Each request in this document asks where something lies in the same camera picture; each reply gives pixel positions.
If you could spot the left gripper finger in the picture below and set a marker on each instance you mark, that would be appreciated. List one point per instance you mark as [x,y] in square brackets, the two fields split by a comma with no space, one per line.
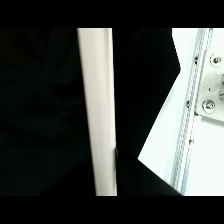
[136,176]

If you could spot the black garment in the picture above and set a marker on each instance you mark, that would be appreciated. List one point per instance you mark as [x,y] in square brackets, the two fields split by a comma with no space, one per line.
[40,110]

